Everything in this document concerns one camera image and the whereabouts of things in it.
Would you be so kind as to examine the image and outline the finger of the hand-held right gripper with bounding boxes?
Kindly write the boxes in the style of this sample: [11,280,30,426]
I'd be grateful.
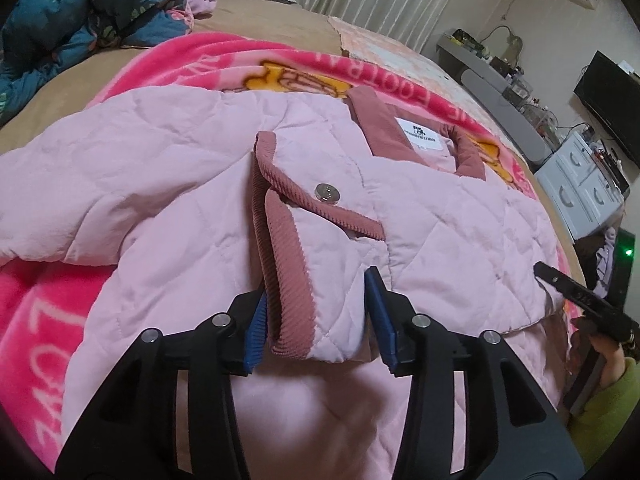
[534,260,598,318]

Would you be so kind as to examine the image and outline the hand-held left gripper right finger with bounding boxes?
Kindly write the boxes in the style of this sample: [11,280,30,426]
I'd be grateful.
[364,266,586,480]

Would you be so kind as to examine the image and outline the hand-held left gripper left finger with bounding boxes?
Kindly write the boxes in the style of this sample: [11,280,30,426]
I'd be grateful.
[54,292,271,480]

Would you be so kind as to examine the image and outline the pink quilted jacket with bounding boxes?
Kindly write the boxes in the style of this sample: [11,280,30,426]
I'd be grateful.
[0,85,576,480]

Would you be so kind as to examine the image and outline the person's right forearm green sleeve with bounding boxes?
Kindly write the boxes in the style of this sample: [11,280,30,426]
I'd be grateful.
[567,355,640,456]

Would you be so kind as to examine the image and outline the person's right hand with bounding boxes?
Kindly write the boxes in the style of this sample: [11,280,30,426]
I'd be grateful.
[587,329,632,362]

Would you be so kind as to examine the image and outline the lilac cloth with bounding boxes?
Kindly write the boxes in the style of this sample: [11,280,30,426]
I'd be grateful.
[594,227,623,303]

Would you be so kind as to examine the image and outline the black device with green light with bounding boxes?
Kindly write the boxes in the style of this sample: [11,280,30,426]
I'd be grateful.
[617,229,640,311]

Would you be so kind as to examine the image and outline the white drawer cabinet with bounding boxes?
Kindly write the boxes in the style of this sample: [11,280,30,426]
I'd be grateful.
[535,132,631,241]

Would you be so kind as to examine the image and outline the black set-top box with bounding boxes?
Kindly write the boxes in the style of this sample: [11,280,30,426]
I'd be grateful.
[592,132,632,191]

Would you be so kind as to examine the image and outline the grey padded bench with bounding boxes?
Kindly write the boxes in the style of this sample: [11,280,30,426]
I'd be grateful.
[462,70,553,167]

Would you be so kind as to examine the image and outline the black television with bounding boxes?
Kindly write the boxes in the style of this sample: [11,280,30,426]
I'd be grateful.
[572,50,640,168]

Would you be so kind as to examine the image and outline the desk mirror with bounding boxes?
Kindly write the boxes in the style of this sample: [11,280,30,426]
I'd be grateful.
[482,24,525,68]

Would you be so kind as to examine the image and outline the grey desk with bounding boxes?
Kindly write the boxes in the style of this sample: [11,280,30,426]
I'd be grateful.
[435,27,556,166]

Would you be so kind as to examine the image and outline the clutter of small desk items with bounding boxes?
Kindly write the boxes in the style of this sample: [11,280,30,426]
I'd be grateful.
[450,27,556,131]

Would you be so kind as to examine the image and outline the pink printed blanket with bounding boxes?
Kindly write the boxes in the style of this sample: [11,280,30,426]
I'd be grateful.
[0,32,586,466]

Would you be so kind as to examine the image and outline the peach patterned mat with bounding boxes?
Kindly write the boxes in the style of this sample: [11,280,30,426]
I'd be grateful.
[327,15,481,111]

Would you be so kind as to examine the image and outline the blue floral quilt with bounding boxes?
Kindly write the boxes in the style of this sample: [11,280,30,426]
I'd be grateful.
[0,0,201,111]

